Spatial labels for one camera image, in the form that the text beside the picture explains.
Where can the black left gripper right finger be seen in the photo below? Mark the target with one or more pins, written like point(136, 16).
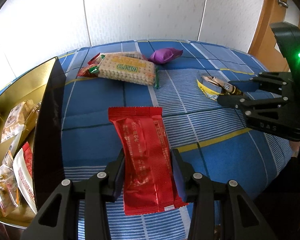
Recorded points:
point(239, 217)

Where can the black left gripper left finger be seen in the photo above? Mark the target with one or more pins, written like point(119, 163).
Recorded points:
point(58, 217)

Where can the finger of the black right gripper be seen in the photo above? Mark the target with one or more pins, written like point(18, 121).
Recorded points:
point(246, 104)
point(274, 82)

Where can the yellow black snack packet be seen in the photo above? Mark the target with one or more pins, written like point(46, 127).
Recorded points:
point(213, 87)

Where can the red foil snack packet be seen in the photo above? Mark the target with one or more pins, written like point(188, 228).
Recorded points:
point(149, 185)

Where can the orange clear nut packet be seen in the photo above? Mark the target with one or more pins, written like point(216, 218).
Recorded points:
point(9, 192)

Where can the long white snack packet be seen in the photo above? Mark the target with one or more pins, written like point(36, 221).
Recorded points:
point(8, 159)

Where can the green yellow cracker pack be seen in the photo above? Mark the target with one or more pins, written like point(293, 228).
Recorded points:
point(128, 69)

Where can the white red snack packet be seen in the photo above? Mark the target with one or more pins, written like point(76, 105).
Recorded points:
point(22, 168)

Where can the beige round pastry packet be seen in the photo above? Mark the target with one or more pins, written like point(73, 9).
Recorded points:
point(22, 117)

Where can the blue plaid tablecloth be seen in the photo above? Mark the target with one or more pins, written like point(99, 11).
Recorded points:
point(215, 140)

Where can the wooden door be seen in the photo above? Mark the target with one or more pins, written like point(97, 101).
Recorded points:
point(271, 41)

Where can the purple snack packet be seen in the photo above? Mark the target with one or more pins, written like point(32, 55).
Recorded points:
point(165, 55)

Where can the red-ended biscuit roll pack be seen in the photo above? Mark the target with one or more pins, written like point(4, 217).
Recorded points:
point(95, 61)

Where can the black and gold box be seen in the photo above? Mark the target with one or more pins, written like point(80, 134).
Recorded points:
point(45, 84)

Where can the metal door handle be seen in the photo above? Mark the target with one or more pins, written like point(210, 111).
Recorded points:
point(282, 3)

